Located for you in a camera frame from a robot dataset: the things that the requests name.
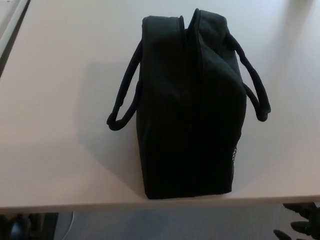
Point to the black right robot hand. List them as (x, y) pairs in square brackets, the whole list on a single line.
[(310, 225)]

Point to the black fabric lunch bag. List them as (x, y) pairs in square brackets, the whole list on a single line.
[(175, 112)]

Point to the dark metal table leg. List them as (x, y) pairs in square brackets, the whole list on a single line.
[(45, 226)]

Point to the white neighbouring desk rail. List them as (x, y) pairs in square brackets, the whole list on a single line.
[(12, 22)]

